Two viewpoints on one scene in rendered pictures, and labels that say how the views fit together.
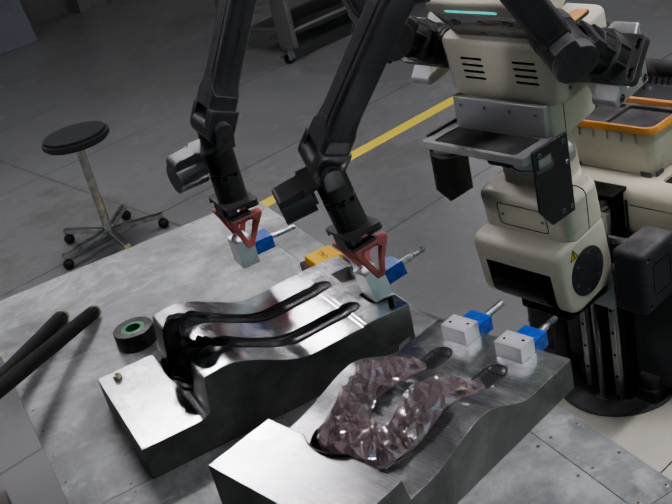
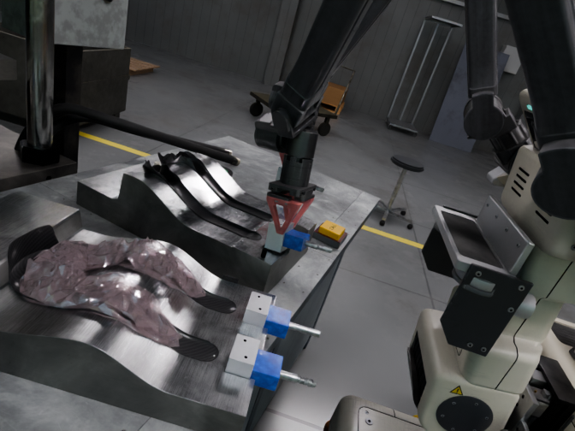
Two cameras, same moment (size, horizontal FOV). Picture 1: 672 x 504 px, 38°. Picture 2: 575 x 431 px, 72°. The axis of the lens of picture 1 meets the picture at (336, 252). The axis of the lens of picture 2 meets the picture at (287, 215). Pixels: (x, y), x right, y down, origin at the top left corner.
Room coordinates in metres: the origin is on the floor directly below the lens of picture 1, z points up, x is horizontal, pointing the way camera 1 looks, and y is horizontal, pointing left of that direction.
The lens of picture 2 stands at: (0.93, -0.51, 1.30)
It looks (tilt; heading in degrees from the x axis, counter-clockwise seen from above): 25 degrees down; 39
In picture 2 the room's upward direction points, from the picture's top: 17 degrees clockwise
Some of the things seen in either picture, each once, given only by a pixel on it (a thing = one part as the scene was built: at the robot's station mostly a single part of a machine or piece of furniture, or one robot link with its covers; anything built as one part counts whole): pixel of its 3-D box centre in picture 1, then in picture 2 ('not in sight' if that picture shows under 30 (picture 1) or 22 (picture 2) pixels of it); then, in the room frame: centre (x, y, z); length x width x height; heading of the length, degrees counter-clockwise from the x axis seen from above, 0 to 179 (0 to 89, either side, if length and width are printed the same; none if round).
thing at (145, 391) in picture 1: (251, 345); (201, 204); (1.46, 0.18, 0.87); 0.50 x 0.26 x 0.14; 112
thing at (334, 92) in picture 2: not in sight; (316, 91); (7.20, 4.84, 0.22); 1.21 x 0.83 x 0.44; 126
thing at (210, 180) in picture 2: (254, 320); (208, 190); (1.45, 0.16, 0.92); 0.35 x 0.16 x 0.09; 112
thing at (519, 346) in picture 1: (533, 338); (272, 371); (1.29, -0.27, 0.85); 0.13 x 0.05 x 0.05; 129
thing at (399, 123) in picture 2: not in sight; (420, 78); (8.30, 3.40, 1.01); 0.75 x 0.61 x 2.03; 36
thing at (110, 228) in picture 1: (90, 191); (394, 188); (4.06, 0.99, 0.27); 0.51 x 0.49 x 0.54; 44
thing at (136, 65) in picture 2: not in sight; (109, 60); (3.60, 5.91, 0.06); 1.24 x 0.87 x 0.11; 127
